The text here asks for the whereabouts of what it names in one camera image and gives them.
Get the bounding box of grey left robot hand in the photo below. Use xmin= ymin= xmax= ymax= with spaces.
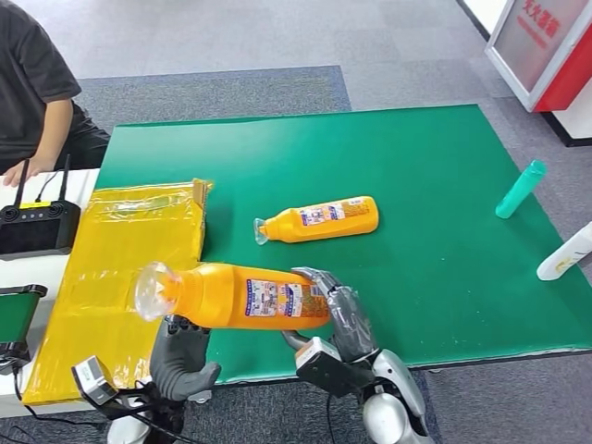
xmin=149 ymin=314 xmax=223 ymax=404

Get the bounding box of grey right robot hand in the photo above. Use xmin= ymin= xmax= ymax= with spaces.
xmin=281 ymin=266 xmax=379 ymax=364

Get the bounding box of orange bottle with clear cap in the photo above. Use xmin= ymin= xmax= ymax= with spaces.
xmin=134 ymin=261 xmax=332 ymax=333
xmin=253 ymin=195 xmax=380 ymax=247

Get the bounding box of teal plastic bottle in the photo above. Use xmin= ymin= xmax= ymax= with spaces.
xmin=495 ymin=159 xmax=548 ymax=220

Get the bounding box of white plastic bottle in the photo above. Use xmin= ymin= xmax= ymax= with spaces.
xmin=536 ymin=221 xmax=592 ymax=282

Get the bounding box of yellow tape-wrapped cardboard box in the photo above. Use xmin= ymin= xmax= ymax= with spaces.
xmin=22 ymin=179 xmax=214 ymax=408

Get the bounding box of green table mat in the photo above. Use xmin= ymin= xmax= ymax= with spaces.
xmin=94 ymin=104 xmax=592 ymax=388

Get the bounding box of black device with green screen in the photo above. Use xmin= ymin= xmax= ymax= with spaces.
xmin=0 ymin=284 xmax=48 ymax=376

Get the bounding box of black remote controller with antennas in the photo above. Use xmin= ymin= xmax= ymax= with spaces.
xmin=0 ymin=154 xmax=82 ymax=263

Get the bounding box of person's hand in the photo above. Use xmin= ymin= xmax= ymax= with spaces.
xmin=2 ymin=155 xmax=45 ymax=189

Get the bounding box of person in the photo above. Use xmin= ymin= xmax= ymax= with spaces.
xmin=0 ymin=0 xmax=111 ymax=188

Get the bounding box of red and white cabinet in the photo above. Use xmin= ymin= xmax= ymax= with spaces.
xmin=483 ymin=0 xmax=592 ymax=115

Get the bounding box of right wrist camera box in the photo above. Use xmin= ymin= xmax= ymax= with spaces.
xmin=294 ymin=337 xmax=376 ymax=399

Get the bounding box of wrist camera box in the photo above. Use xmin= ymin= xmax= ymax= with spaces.
xmin=294 ymin=337 xmax=376 ymax=399
xmin=70 ymin=355 xmax=120 ymax=408

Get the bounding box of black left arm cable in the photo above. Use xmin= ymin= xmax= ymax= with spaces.
xmin=103 ymin=380 xmax=205 ymax=444

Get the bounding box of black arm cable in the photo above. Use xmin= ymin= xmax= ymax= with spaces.
xmin=103 ymin=380 xmax=205 ymax=444
xmin=325 ymin=393 xmax=338 ymax=444

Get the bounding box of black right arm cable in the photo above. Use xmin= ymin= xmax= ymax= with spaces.
xmin=325 ymin=393 xmax=338 ymax=444

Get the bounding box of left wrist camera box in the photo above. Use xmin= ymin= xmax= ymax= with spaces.
xmin=70 ymin=355 xmax=120 ymax=408

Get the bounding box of black device cable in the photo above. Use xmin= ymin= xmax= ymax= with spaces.
xmin=12 ymin=366 xmax=109 ymax=430

